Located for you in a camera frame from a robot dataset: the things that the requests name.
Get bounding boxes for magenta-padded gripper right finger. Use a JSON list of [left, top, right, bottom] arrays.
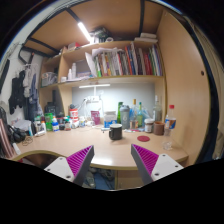
[[130, 143, 185, 186]]

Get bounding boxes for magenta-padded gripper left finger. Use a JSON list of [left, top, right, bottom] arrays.
[[43, 144, 95, 187]]

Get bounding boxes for clear red-capped water bottle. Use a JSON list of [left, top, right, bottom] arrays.
[[162, 104, 177, 151]]

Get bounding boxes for brown ceramic cup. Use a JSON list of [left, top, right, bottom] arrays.
[[152, 120, 166, 136]]

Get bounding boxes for blue-capped white bottle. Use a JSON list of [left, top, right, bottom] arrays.
[[51, 115, 60, 132]]

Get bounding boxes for white-lidded brown jar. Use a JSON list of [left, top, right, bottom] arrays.
[[144, 118, 155, 134]]

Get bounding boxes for green container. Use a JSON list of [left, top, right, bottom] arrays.
[[44, 112, 54, 132]]

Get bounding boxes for pink pen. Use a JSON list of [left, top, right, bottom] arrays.
[[123, 128, 143, 134]]

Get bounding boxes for red and white can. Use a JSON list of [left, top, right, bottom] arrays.
[[69, 108, 80, 128]]

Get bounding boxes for tall clear glass bottle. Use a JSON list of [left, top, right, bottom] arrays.
[[152, 95, 163, 123]]

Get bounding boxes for green-capped bottle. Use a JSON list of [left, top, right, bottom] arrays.
[[136, 101, 145, 128]]

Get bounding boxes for magenta pouch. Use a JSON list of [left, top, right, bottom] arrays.
[[90, 110, 102, 126]]

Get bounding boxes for black mug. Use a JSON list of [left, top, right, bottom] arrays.
[[108, 123, 124, 141]]

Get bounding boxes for blue and white box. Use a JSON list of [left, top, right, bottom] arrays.
[[103, 111, 118, 129]]

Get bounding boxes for green bottle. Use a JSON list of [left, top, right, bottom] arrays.
[[116, 101, 124, 125]]

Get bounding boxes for white power strip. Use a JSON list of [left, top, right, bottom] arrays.
[[85, 95, 100, 104]]

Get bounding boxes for hanging dark clothes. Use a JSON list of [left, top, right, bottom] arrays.
[[8, 64, 43, 116]]

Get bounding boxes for white desk lamp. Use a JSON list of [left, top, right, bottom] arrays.
[[78, 83, 111, 116]]

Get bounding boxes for ceiling light bar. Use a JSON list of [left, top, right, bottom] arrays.
[[77, 21, 93, 44]]

